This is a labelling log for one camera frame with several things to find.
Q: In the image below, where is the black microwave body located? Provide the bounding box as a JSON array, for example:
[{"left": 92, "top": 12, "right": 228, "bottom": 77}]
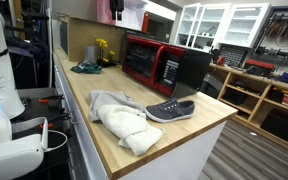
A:
[{"left": 120, "top": 30, "right": 214, "bottom": 100}]

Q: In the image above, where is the white glass door cabinet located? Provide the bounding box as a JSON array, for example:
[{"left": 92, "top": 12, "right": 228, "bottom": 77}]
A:
[
  {"left": 218, "top": 2, "right": 272, "bottom": 49},
  {"left": 175, "top": 2, "right": 232, "bottom": 50}
]

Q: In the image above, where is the grey sneaker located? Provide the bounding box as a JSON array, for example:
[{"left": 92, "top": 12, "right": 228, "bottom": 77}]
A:
[{"left": 144, "top": 98, "right": 196, "bottom": 124}]

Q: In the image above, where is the grey garment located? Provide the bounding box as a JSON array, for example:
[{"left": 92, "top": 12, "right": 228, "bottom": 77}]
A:
[{"left": 88, "top": 89, "right": 145, "bottom": 123}]

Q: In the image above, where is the white towel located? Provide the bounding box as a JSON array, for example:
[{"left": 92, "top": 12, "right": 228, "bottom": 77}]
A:
[{"left": 97, "top": 104, "right": 165, "bottom": 157}]

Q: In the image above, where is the dark green cloth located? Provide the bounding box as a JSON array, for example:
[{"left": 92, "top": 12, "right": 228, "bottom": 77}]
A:
[{"left": 70, "top": 61, "right": 103, "bottom": 75}]

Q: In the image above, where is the metal cylinder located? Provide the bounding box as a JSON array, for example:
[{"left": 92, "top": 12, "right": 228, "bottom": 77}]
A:
[{"left": 83, "top": 44, "right": 98, "bottom": 65}]

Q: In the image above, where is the grey machine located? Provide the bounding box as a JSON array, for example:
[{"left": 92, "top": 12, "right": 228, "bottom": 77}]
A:
[{"left": 200, "top": 73, "right": 224, "bottom": 98}]

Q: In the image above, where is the white drawer cabinet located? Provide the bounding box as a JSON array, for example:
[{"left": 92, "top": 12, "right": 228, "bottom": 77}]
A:
[{"left": 52, "top": 49, "right": 228, "bottom": 180}]

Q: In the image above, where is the white sheet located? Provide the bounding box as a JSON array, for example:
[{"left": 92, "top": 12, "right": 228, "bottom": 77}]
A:
[{"left": 115, "top": 0, "right": 149, "bottom": 32}]

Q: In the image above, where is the black hanging garment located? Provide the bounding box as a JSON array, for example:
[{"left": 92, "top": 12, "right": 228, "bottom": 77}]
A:
[{"left": 109, "top": 0, "right": 125, "bottom": 21}]

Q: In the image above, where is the pink sheet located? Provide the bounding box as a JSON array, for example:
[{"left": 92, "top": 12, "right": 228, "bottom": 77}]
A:
[{"left": 96, "top": 0, "right": 117, "bottom": 24}]

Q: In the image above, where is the black storage bin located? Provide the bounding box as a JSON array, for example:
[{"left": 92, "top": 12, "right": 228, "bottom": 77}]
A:
[{"left": 222, "top": 87, "right": 247, "bottom": 106}]

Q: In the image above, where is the black bin rack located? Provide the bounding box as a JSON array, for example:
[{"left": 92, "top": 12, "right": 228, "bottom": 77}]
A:
[{"left": 218, "top": 44, "right": 249, "bottom": 68}]

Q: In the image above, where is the black clamp orange tip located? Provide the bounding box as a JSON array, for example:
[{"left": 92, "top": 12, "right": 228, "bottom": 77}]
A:
[
  {"left": 38, "top": 94, "right": 65, "bottom": 105},
  {"left": 38, "top": 114, "right": 72, "bottom": 130}
]

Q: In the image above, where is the black perforated plate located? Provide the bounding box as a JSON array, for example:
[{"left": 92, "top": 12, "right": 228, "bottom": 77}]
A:
[{"left": 17, "top": 95, "right": 73, "bottom": 135}]

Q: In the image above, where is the wooden shelf unit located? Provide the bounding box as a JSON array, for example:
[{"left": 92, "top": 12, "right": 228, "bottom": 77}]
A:
[{"left": 210, "top": 63, "right": 288, "bottom": 153}]

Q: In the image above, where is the red toolbox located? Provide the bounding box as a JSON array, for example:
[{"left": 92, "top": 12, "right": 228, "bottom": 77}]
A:
[{"left": 243, "top": 59, "right": 276, "bottom": 78}]

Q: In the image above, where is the large black box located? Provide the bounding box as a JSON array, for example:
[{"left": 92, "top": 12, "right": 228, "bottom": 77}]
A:
[{"left": 259, "top": 109, "right": 288, "bottom": 143}]

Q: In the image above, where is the white cable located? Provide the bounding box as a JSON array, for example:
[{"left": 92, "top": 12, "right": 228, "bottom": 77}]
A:
[{"left": 43, "top": 129, "right": 69, "bottom": 153}]

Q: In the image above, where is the wall rack of hand tools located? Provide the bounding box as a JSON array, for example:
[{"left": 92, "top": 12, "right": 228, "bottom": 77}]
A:
[{"left": 252, "top": 6, "right": 288, "bottom": 68}]

